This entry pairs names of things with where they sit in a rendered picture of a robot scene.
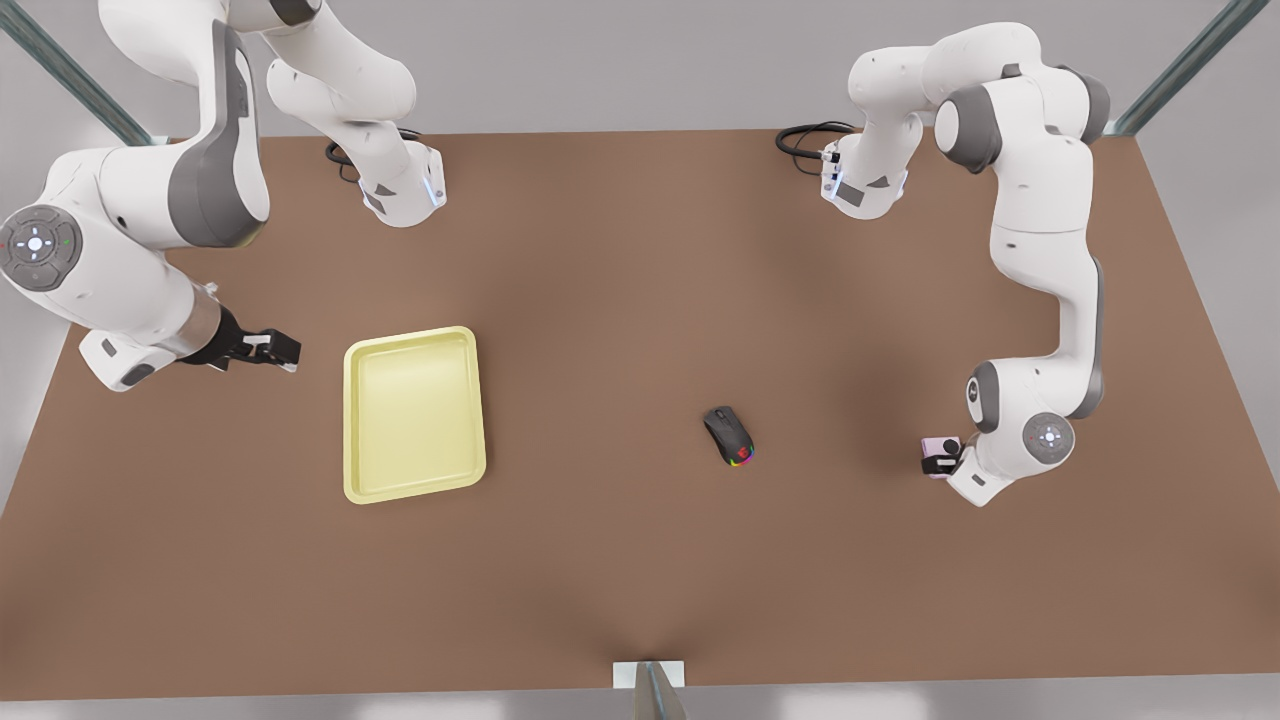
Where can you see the yellow rectangular tray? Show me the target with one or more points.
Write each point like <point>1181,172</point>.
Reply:
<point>414,415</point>

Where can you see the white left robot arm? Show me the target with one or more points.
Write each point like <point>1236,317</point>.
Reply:
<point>1040,210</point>

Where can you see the black computer mouse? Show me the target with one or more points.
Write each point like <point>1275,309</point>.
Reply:
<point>729,436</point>

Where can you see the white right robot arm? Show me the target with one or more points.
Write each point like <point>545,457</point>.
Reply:
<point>120,190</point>

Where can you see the silver frame post with foot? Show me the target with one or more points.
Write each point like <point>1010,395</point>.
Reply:
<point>652,685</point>

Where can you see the small pink box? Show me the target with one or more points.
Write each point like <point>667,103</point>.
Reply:
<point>937,446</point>

